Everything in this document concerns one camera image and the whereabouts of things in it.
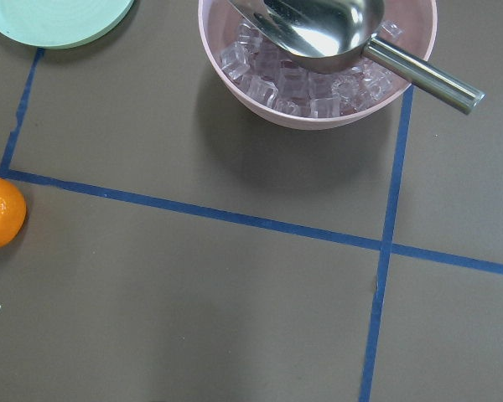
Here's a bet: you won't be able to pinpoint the orange mandarin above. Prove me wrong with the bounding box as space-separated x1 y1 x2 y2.
0 178 27 247

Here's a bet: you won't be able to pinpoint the light green plate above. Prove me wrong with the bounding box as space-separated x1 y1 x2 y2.
0 0 133 49

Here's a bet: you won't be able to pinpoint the clear ice cubes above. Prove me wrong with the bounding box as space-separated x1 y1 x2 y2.
220 18 400 119

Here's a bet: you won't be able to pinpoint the metal ice scoop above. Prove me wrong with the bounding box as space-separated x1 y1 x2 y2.
230 1 485 115

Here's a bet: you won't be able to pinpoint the pink bowl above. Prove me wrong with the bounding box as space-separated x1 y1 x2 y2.
198 0 438 131

